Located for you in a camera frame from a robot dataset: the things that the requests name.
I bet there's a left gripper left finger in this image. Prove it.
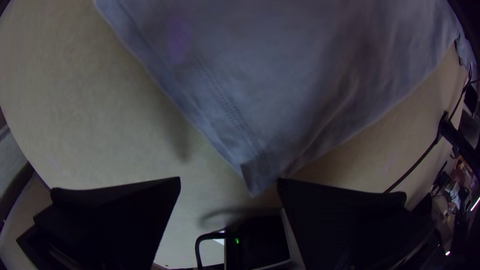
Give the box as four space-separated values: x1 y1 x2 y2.
15 176 182 270

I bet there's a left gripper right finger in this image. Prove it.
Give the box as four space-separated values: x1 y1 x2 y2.
276 178 438 270

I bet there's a grey t-shirt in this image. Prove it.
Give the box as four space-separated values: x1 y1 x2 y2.
91 0 477 198

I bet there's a black cable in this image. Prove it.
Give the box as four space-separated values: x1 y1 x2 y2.
383 110 451 194
194 231 227 269

